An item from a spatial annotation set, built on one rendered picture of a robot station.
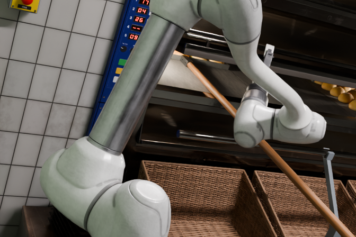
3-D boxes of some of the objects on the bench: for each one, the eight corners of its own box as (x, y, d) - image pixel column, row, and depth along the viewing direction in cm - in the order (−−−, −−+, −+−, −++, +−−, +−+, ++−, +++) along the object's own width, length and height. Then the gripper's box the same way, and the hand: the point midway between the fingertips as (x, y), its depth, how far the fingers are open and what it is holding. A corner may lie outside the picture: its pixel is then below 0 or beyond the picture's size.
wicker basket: (121, 209, 254) (139, 157, 245) (225, 214, 280) (245, 167, 271) (157, 285, 215) (180, 227, 205) (274, 282, 241) (299, 230, 231)
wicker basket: (232, 214, 283) (252, 168, 273) (320, 221, 307) (340, 178, 297) (278, 282, 242) (303, 230, 232) (375, 283, 266) (401, 237, 257)
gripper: (256, 69, 185) (265, 30, 200) (235, 117, 203) (245, 79, 218) (277, 75, 185) (285, 37, 200) (255, 124, 203) (263, 84, 218)
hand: (264, 61), depth 208 cm, fingers open, 13 cm apart
